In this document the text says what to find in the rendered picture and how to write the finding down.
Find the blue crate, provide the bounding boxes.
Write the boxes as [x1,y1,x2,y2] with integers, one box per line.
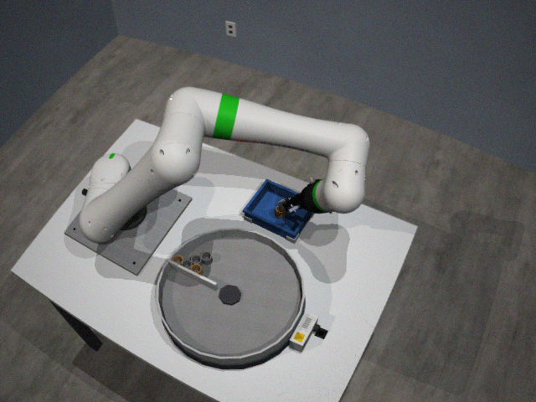
[243,179,315,244]

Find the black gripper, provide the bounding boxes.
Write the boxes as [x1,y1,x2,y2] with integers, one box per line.
[278,188,311,215]

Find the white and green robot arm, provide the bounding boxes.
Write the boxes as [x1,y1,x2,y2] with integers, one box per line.
[79,87,370,244]

